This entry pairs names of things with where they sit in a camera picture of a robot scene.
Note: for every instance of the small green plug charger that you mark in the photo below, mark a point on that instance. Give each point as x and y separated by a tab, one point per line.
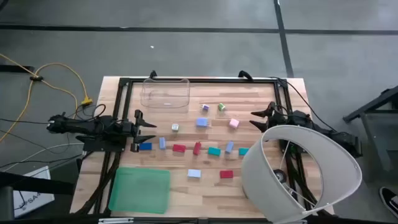
221	106

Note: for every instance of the pink cube charger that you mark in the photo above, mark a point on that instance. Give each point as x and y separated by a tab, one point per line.
234	123

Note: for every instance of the black aluminium table frame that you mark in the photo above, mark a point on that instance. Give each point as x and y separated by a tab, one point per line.
202	80

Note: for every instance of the pale blue box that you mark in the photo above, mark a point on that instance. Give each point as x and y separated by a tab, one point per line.
194	173

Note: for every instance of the black frame clamp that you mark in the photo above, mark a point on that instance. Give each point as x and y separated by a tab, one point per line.
153	74
245	75

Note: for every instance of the clear plastic bin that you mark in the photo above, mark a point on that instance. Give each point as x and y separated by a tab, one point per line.
164	93

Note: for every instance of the green plastic bin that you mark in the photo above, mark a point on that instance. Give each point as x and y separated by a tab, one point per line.
140	189

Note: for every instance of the black floor bar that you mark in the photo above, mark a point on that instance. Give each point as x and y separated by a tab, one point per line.
17	68

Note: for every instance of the plain red box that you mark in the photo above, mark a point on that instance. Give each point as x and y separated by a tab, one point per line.
179	148

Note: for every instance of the white lamp shade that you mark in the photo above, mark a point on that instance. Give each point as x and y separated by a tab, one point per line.
261	186

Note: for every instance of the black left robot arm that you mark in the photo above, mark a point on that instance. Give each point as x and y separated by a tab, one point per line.
81	126

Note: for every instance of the red multiport charger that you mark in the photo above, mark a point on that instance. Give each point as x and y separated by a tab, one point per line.
197	148

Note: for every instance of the person's shoe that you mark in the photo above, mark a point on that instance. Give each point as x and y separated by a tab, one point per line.
390	200

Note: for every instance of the silver metal bracket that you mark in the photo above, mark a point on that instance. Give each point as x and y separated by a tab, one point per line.
115	220

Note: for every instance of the light blue multiport charger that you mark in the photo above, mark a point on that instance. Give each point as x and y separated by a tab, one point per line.
229	147
162	143

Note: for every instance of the small purple plug charger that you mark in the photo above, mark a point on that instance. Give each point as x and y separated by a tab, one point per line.
205	107

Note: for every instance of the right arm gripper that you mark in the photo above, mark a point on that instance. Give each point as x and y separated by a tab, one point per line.
281	118

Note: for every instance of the teal box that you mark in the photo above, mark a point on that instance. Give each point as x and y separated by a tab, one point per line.
243	151
214	151

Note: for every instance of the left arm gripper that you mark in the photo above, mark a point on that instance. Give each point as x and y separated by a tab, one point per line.
127	130

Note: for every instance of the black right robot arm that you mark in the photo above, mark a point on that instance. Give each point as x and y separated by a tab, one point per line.
348	141

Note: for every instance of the white printed box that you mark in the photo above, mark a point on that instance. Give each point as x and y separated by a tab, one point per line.
31	196

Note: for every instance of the dark metal table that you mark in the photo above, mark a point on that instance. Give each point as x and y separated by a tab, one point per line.
385	96

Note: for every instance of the white green cube charger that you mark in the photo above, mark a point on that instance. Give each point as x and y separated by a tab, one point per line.
175	127

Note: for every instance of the red box with display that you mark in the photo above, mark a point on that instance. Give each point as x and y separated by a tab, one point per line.
226	174

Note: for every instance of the dark blue box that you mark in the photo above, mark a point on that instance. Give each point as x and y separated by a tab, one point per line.
145	146

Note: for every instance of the wide blue charger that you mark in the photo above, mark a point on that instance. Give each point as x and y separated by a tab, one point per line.
201	122

